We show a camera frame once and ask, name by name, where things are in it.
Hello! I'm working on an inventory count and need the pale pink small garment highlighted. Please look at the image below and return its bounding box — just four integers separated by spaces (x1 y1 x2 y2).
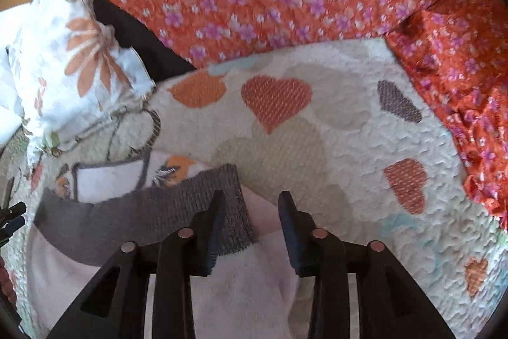
27 150 319 339

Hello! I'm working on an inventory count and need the white floral pillow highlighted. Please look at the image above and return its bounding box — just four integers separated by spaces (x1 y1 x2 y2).
7 0 155 165

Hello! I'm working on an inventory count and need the white heart-patterned quilt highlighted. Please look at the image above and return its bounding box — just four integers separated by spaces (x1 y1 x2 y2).
1 39 507 338

